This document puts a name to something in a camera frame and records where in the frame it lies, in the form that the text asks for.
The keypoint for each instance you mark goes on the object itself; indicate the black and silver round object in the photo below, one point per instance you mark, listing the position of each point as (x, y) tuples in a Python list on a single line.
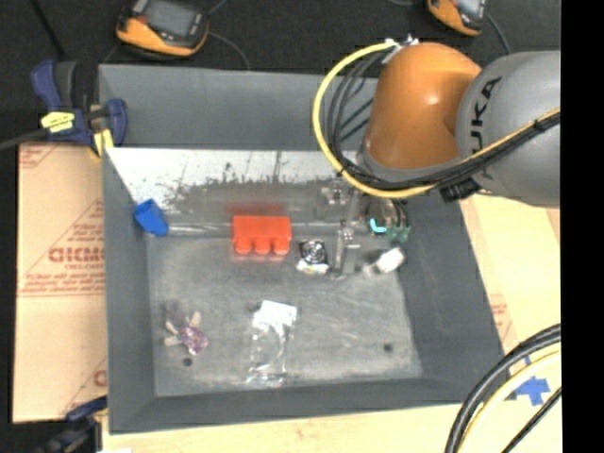
[(312, 252)]

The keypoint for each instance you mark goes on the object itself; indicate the blue plastic cup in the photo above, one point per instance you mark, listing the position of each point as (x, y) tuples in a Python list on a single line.
[(151, 219)]

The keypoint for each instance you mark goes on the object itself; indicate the red-orange plastic block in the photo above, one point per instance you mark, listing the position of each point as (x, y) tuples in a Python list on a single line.
[(261, 233)]

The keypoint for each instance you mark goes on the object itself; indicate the grey metal bin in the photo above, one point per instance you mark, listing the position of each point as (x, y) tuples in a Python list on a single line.
[(330, 319)]

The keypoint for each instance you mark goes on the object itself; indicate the small toy doll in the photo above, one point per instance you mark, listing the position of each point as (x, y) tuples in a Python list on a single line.
[(186, 330)]

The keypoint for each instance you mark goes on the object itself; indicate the small white object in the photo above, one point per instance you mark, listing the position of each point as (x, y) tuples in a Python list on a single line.
[(389, 259)]

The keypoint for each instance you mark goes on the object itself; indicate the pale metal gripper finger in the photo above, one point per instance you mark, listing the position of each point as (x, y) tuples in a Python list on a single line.
[(333, 202), (348, 255)]

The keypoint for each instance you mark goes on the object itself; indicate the clear plastic packet white label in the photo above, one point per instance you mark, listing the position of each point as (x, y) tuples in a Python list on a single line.
[(271, 342)]

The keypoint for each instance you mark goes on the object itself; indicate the brown cardboard board red print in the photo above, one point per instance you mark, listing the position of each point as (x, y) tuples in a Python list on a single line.
[(56, 234)]

